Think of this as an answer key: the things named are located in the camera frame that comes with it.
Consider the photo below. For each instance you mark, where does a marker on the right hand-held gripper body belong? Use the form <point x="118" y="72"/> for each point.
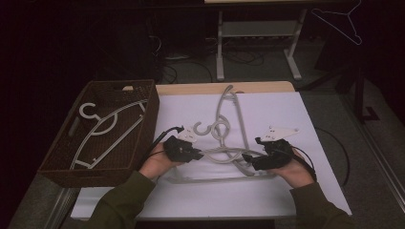
<point x="273" y="156"/>

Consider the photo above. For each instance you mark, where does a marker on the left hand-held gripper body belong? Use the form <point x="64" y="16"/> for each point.
<point x="178" y="151"/>

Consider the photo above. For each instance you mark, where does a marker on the brown woven basket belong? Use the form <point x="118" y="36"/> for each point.
<point x="57" y="152"/>

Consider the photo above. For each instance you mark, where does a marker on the person's left hand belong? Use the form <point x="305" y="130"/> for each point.
<point x="156" y="163"/>

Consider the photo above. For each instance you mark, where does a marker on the person's right hand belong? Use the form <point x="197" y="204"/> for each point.
<point x="296" y="173"/>

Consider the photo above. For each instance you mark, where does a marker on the black metal stand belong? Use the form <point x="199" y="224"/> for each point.
<point x="359" y="92"/>

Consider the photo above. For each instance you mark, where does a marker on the metal floor rail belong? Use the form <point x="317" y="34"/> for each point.
<point x="379" y="159"/>

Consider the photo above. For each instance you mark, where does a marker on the white table frame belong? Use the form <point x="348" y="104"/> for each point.
<point x="258" y="28"/>

